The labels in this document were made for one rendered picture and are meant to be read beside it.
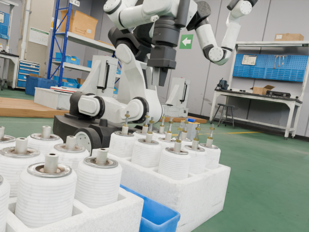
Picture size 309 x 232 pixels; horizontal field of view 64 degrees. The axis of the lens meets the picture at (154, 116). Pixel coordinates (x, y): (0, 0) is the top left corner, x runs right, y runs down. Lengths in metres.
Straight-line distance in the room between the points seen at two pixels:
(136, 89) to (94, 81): 1.99
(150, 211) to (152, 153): 0.19
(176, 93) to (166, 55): 3.83
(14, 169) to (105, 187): 0.18
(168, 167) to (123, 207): 0.26
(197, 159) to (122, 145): 0.27
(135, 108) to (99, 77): 2.10
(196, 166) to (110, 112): 0.76
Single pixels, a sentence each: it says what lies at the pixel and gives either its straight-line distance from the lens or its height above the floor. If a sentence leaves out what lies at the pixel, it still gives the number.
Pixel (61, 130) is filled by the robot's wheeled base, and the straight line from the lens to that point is 1.56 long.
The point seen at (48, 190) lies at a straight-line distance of 0.46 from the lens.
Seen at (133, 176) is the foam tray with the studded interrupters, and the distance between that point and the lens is 0.82.
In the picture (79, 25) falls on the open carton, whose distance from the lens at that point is 6.21.
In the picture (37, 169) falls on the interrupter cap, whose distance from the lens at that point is 0.49.
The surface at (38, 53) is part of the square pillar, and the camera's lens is 7.28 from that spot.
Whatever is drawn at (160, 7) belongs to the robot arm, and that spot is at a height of 0.69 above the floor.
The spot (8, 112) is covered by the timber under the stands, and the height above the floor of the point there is 0.04.
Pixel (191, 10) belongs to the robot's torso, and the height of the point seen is 0.86.
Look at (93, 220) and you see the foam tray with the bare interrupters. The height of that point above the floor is 0.18.
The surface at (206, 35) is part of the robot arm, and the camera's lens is 1.45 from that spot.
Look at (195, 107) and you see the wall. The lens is 6.70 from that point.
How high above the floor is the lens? 0.42
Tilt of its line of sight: 5 degrees down
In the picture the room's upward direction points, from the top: 10 degrees clockwise
